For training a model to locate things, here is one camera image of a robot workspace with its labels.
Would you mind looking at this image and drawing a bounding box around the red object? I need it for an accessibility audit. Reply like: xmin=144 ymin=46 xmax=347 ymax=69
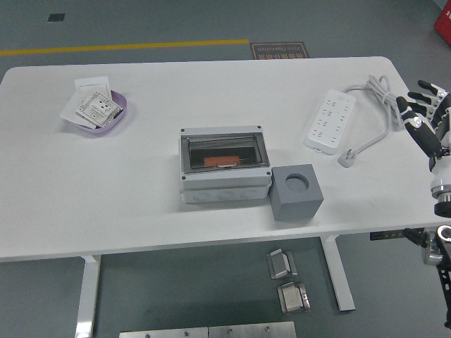
xmin=433 ymin=6 xmax=451 ymax=36

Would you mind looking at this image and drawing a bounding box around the grey metal plate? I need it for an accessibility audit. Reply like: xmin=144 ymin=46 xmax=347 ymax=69
xmin=118 ymin=326 xmax=209 ymax=338
xmin=208 ymin=320 xmax=297 ymax=338

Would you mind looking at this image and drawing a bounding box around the white power strip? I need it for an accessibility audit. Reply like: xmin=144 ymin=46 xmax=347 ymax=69
xmin=304 ymin=88 xmax=357 ymax=156

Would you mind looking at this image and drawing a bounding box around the orange cylinder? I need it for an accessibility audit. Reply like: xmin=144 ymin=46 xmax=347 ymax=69
xmin=203 ymin=156 xmax=240 ymax=169

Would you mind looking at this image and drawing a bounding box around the small metal clamp block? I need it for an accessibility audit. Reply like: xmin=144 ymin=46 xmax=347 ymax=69
xmin=277 ymin=281 xmax=311 ymax=314
xmin=266 ymin=248 xmax=299 ymax=280

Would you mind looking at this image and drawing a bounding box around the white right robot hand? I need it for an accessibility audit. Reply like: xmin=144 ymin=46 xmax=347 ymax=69
xmin=396 ymin=80 xmax=451 ymax=194

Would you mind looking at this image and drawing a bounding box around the purple plastic tray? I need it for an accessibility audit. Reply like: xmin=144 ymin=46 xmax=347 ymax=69
xmin=68 ymin=89 xmax=128 ymax=137

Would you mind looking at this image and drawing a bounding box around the grey junction box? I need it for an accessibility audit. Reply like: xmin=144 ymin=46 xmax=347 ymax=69
xmin=178 ymin=125 xmax=273 ymax=205

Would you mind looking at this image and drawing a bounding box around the grey cube with round hole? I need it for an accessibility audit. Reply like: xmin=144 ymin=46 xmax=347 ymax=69
xmin=269 ymin=163 xmax=324 ymax=222

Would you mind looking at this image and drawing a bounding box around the white patterned socket panel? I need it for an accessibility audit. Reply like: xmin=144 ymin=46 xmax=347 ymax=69
xmin=75 ymin=91 xmax=123 ymax=128

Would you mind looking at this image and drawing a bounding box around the yellow floor tape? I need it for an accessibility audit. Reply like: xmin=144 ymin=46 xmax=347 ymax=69
xmin=0 ymin=38 xmax=250 ymax=56

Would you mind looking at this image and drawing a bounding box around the plain white switch plate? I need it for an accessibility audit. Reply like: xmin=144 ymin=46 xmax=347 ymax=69
xmin=74 ymin=76 xmax=113 ymax=99

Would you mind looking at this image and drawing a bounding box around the black perforated bracket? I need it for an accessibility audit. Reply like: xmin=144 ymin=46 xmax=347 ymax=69
xmin=369 ymin=229 xmax=424 ymax=241

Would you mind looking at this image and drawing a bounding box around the white power cord with plug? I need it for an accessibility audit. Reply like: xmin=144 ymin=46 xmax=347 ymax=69
xmin=337 ymin=74 xmax=413 ymax=168

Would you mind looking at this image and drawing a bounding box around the white flat panel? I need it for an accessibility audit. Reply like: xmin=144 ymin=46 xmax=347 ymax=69
xmin=59 ymin=92 xmax=98 ymax=130

